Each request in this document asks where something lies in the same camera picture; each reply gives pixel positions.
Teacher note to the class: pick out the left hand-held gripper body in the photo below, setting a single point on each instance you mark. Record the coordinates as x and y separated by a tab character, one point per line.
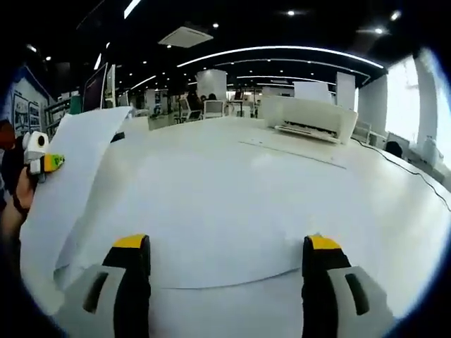
35	144

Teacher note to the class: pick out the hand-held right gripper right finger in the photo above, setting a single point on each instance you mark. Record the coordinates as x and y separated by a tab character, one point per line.
320	281

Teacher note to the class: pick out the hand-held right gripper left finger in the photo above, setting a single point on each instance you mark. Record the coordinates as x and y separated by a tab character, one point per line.
134	281

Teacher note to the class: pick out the white printing paper sheet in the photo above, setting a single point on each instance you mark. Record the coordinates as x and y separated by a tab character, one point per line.
77	141

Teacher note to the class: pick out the person's left hand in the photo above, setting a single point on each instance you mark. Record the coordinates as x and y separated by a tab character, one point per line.
26	186

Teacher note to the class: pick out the metal shelf rack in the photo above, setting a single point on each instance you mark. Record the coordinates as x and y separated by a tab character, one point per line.
58	116

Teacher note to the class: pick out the dark wristband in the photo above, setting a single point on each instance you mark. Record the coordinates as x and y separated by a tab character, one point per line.
21	206

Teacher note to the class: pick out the green box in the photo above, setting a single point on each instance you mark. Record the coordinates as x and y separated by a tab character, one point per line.
76	105

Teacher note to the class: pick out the black rounded object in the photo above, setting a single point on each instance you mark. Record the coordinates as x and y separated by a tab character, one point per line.
118	137

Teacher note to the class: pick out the white table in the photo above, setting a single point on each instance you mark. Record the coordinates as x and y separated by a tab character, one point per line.
246	197

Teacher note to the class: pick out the black office chair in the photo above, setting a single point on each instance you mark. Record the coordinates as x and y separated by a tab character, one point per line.
394	149

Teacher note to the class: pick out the white printer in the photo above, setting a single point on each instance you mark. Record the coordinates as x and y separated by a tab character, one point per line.
317	116

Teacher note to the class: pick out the white office chair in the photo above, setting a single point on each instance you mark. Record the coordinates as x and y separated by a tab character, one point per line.
215	109

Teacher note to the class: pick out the white humanoid figure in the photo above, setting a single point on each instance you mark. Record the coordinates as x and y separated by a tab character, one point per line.
430	149

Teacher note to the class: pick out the ceiling air conditioner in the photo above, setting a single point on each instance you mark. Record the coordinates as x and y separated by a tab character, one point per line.
185	35

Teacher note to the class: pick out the printer input paper sheets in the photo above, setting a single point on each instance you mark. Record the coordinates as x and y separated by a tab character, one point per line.
311	91

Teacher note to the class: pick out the large window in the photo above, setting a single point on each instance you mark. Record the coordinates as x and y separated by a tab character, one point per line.
398	98

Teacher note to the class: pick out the long ceiling light strip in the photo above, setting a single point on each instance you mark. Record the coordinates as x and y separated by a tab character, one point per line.
282	51

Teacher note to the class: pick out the blue and white wall poster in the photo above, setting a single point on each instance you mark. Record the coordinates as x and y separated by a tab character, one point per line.
30	105

